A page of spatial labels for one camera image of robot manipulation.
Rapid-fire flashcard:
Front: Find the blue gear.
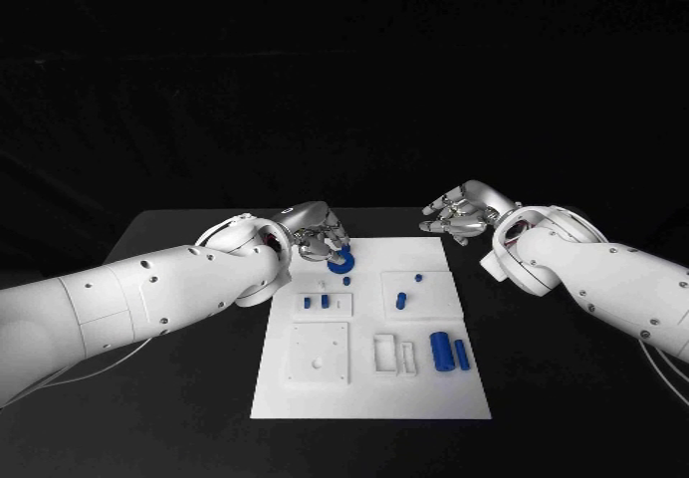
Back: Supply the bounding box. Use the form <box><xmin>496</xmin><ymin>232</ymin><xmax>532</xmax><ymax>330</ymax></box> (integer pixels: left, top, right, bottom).
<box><xmin>326</xmin><ymin>244</ymin><xmax>358</xmax><ymax>275</ymax></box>

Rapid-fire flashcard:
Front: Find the white task board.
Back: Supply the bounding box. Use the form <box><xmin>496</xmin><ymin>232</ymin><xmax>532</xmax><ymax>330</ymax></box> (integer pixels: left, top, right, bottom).
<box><xmin>250</xmin><ymin>237</ymin><xmax>495</xmax><ymax>420</ymax></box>

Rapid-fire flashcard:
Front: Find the thick long blue cylinder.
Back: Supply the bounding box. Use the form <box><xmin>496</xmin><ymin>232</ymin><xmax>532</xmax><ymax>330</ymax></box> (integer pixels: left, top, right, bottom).
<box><xmin>429</xmin><ymin>331</ymin><xmax>457</xmax><ymax>373</ymax></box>

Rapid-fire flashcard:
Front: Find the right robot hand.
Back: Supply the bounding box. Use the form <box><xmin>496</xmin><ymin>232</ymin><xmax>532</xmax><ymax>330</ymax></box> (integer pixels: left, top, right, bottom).
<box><xmin>418</xmin><ymin>179</ymin><xmax>519</xmax><ymax>247</ymax></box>

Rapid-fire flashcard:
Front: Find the white cable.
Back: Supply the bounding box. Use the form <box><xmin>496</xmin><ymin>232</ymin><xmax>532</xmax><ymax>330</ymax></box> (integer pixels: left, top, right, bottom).
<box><xmin>0</xmin><ymin>337</ymin><xmax>156</xmax><ymax>409</ymax></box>
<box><xmin>638</xmin><ymin>339</ymin><xmax>689</xmax><ymax>409</ymax></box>
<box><xmin>653</xmin><ymin>345</ymin><xmax>689</xmax><ymax>382</ymax></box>

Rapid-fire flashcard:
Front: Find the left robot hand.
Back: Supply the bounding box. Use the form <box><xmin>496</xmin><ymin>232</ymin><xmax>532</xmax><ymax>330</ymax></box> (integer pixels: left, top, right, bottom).
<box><xmin>270</xmin><ymin>200</ymin><xmax>352</xmax><ymax>263</ymax></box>

